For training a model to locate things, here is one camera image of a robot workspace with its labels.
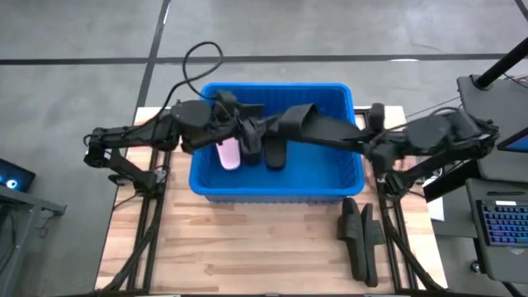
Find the pink slide sandal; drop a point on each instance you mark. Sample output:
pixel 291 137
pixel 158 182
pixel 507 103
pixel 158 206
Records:
pixel 229 156

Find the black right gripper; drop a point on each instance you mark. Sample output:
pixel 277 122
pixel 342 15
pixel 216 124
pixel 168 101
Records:
pixel 385 150

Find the white paper sheet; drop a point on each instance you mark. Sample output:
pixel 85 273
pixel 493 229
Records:
pixel 438 212

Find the black pole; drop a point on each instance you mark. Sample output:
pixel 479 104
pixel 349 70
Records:
pixel 501 64

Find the backlit laptop keyboard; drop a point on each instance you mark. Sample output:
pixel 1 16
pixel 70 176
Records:
pixel 506 224

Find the grey metal stand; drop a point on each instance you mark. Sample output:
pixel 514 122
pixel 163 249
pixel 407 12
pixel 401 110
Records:
pixel 18 222

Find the computer with blue light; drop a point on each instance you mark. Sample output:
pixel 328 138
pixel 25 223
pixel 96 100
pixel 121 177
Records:
pixel 12 175

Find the blue plastic bin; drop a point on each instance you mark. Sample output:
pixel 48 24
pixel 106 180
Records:
pixel 317 173

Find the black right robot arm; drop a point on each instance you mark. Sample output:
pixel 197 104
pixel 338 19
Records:
pixel 445 138

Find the grey desk top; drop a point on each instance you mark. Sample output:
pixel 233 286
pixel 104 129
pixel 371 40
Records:
pixel 491 99

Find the tablet screen with black rim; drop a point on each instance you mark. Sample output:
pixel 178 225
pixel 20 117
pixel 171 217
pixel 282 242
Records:
pixel 515 143

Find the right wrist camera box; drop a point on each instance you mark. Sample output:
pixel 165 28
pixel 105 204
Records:
pixel 376 115

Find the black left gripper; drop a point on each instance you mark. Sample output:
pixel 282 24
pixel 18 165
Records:
pixel 231 130

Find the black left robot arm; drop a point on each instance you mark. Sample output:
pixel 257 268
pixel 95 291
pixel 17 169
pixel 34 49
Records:
pixel 140 134

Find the black caster wheel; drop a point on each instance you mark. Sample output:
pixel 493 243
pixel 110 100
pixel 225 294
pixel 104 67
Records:
pixel 475 266

